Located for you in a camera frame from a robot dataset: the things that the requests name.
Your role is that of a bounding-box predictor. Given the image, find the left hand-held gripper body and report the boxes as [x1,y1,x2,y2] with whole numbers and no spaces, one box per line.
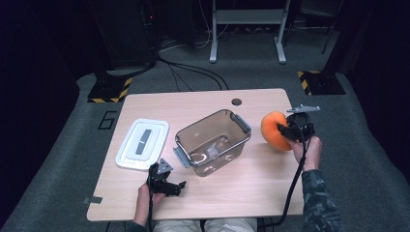
[146,158,174,195]

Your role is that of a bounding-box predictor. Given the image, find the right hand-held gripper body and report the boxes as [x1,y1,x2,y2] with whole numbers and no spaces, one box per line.
[285,103,321,144]

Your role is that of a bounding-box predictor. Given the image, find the person's left hand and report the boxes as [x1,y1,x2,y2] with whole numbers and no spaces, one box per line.
[136,182,166,211]

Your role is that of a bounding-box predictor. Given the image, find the person's right hand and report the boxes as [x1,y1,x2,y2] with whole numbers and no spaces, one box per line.
[287,134,323,173]

